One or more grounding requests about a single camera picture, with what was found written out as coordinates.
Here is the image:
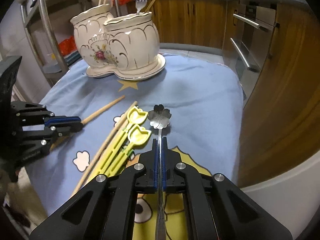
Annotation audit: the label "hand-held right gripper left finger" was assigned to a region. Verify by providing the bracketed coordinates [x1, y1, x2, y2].
[29, 137, 159, 240]

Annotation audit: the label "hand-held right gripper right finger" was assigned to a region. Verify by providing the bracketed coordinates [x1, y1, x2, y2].
[161, 137, 292, 240]

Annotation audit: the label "built-in oven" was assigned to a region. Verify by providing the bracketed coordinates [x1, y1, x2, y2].
[230, 0, 279, 85]

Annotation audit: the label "yellow tulip plastic fork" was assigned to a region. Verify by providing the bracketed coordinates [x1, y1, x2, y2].
[106, 124, 152, 178]
[96, 106, 148, 177]

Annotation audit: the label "crumpled red plastic bag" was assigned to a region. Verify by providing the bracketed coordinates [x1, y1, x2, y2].
[59, 36, 77, 55]

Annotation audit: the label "wooden base cabinets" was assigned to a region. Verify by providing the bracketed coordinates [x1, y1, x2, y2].
[126, 0, 320, 188]

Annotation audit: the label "blue printed cloth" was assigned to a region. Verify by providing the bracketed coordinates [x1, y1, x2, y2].
[25, 49, 244, 240]

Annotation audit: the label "metal shelf rack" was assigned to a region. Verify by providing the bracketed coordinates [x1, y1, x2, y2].
[20, 0, 120, 85]

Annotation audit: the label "cream floral ceramic utensil holder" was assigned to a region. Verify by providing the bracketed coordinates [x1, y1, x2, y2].
[70, 5, 166, 80]

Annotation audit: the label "flower-shaped metal spoon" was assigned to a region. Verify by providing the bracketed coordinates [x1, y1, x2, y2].
[147, 104, 173, 240]

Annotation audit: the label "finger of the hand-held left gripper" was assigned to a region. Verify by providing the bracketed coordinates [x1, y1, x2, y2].
[11, 101, 81, 128]
[21, 122, 82, 150]

